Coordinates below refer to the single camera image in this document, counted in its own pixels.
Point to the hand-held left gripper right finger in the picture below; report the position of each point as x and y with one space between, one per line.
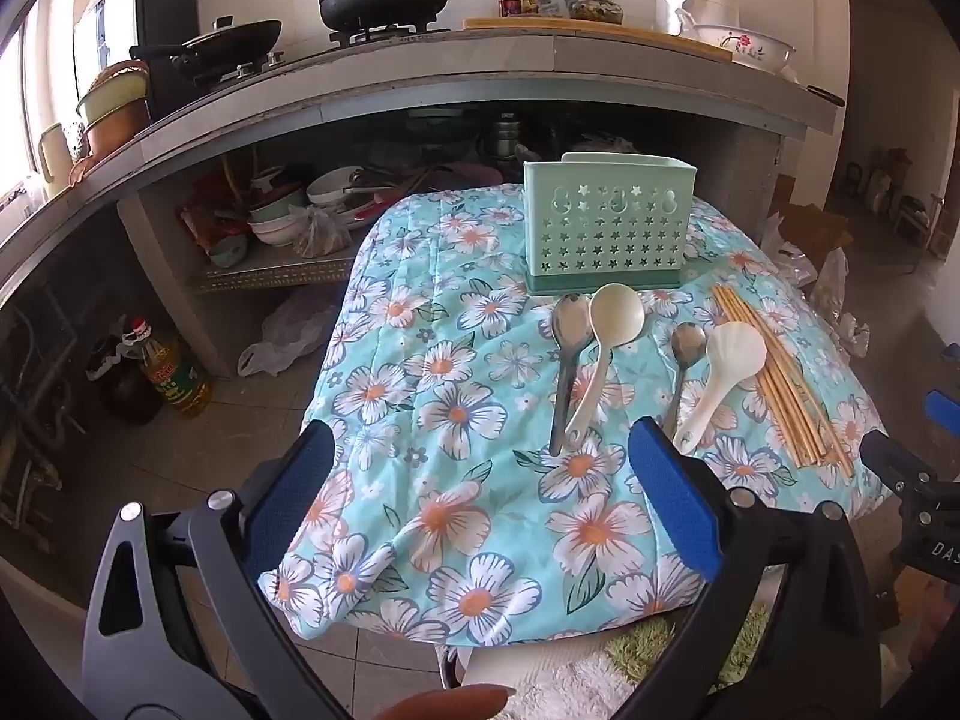
675 495

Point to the crumpled clear plastic bags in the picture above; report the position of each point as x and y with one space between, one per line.
836 300

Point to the large metal spoon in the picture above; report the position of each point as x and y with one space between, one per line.
571 322

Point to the floral turquoise blanket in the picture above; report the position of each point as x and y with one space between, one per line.
480 360

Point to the pile of wooden chopsticks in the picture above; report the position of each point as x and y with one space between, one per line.
772 382

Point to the brown basin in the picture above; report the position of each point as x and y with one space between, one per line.
116 131

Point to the black microwave oven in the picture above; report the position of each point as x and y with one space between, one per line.
161 7

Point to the gas stove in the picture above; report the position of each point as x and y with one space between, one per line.
390 35

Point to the white pan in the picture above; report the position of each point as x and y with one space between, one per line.
334 186

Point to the white floral enamel basin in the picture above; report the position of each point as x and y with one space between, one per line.
750 49

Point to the white jug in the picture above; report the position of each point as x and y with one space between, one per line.
54 161

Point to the person's left hand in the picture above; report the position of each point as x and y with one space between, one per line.
442 701

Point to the steel pot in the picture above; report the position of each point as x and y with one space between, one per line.
501 136

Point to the wooden cutting board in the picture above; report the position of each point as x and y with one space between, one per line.
525 22

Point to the white plastic bag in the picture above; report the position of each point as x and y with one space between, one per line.
289 334

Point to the yellow cooking oil bottle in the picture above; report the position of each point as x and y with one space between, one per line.
176 382

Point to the dark plastic bottle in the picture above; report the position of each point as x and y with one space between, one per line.
124 386

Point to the concrete kitchen counter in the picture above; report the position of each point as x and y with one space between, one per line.
450 67

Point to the cardboard box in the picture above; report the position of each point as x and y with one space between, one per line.
814 225

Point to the stack of bowls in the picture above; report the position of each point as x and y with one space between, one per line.
274 221

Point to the green plastic utensil holder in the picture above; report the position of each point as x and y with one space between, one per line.
600 240

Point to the green and white rug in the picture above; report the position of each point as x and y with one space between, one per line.
570 679

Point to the clear plastic bag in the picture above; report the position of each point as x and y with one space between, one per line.
319 236

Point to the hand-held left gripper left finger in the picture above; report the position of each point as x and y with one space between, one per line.
289 495

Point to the small metal spoon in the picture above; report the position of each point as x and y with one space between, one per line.
688 341

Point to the cream plastic ladle spoon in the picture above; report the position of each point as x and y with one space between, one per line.
616 319

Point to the black wok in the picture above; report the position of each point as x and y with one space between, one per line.
225 41

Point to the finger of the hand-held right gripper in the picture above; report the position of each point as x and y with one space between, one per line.
889 457
943 410

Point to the wooden stool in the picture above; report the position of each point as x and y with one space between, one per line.
922 221

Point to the white shell-shaped rice paddle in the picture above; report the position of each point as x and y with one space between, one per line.
736 352

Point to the cream enamel basin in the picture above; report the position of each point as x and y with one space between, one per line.
112 90

